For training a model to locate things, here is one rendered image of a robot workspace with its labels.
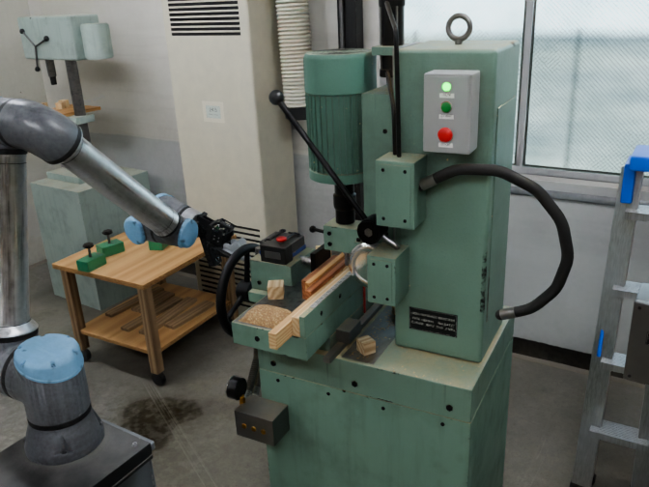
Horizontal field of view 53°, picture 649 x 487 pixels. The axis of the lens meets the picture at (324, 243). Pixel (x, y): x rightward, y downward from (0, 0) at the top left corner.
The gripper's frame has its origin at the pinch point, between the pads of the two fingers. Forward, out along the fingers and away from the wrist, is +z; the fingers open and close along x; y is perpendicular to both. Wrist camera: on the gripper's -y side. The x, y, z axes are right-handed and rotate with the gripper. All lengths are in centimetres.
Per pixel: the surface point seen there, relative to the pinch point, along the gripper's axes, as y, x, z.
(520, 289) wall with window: -27, 119, 77
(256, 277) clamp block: 9.6, -18.4, 13.8
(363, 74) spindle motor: 72, -14, 25
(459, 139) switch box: 71, -27, 54
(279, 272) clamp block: 14.8, -18.5, 20.2
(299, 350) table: 15, -41, 40
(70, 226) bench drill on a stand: -94, 76, -148
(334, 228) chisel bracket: 32.1, -13.3, 29.5
